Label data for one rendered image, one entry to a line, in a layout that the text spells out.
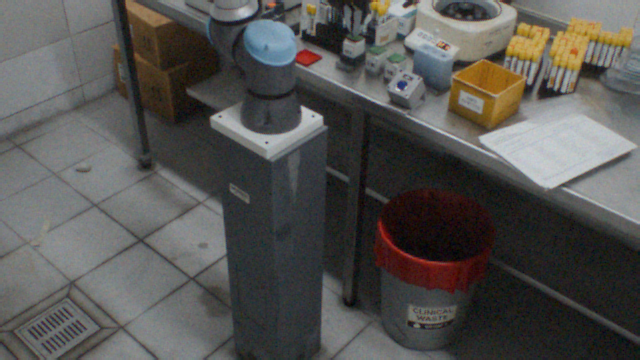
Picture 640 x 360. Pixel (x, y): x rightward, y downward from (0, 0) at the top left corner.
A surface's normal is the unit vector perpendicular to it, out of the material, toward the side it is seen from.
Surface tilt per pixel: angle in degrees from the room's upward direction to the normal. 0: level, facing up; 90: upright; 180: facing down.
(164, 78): 88
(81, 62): 90
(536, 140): 1
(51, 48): 90
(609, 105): 0
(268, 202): 90
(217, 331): 0
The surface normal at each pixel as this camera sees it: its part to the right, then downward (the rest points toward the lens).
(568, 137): 0.02, -0.78
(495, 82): -0.72, 0.42
